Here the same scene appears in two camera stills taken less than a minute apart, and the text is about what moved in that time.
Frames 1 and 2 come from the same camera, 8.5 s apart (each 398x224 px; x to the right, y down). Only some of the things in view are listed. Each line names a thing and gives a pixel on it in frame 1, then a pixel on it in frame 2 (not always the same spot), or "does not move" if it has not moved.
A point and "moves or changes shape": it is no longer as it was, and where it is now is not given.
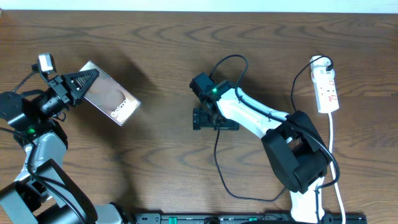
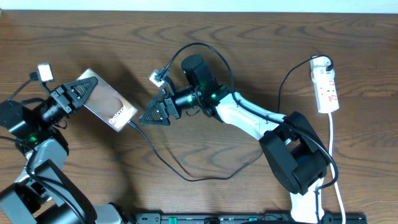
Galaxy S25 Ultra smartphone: (110, 97) moves or changes shape
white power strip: (324, 84) does not move
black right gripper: (200, 120) → (171, 105)
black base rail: (242, 218) does not move
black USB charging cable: (330, 68) → (262, 152)
